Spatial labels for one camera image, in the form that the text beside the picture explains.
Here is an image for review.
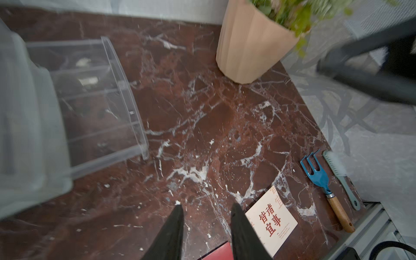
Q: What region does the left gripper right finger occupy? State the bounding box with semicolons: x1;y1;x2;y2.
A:
231;203;272;260

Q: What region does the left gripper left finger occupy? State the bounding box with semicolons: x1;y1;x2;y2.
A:
142;205;184;260

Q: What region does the red item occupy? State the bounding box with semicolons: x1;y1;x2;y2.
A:
202;242;234;260

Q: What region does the white plastic drawer organizer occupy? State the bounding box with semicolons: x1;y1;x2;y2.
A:
1;24;73;218

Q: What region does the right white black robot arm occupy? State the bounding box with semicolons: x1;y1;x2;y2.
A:
316;17;416;106

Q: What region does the blue garden hand rake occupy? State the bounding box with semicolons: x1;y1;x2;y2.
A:
300;149;355;233

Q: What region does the potted white flower plant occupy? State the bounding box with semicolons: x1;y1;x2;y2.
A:
216;1;352;84

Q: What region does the aluminium front rail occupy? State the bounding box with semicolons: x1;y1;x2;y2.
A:
323;202;416;260

